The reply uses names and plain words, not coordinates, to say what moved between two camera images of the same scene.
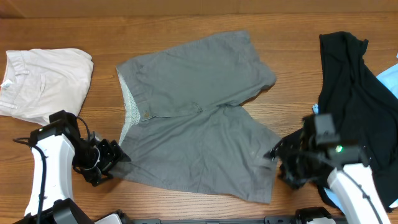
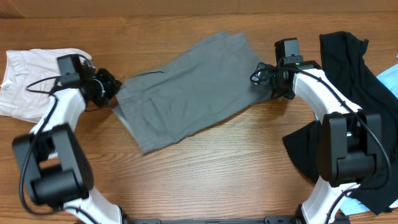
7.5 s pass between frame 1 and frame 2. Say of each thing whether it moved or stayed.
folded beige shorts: stayed
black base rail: stayed
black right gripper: moved
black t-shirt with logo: stayed
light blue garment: stayed
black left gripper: moved
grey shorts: moved
